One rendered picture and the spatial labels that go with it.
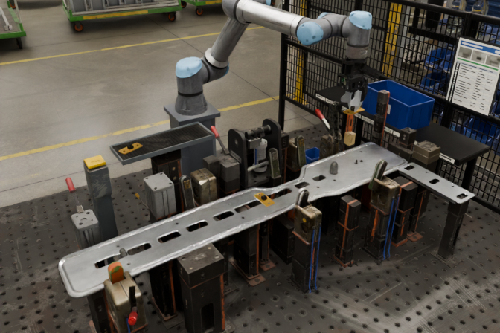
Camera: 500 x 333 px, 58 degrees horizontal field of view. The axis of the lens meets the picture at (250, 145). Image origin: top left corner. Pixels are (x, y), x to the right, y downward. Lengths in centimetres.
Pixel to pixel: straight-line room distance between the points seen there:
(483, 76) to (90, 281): 169
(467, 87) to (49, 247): 189
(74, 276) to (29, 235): 75
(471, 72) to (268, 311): 130
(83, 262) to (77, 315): 32
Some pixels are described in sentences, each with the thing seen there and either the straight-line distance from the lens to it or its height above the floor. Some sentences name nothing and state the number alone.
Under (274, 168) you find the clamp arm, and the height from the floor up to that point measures 103.
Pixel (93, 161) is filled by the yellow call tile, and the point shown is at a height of 116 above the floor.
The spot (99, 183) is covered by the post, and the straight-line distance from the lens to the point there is 168.
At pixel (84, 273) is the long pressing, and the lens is 146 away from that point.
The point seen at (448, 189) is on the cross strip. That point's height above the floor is 100.
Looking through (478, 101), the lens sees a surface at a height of 120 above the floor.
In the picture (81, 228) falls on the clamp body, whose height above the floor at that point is 106.
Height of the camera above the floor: 197
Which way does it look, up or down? 29 degrees down
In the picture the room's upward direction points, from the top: straight up
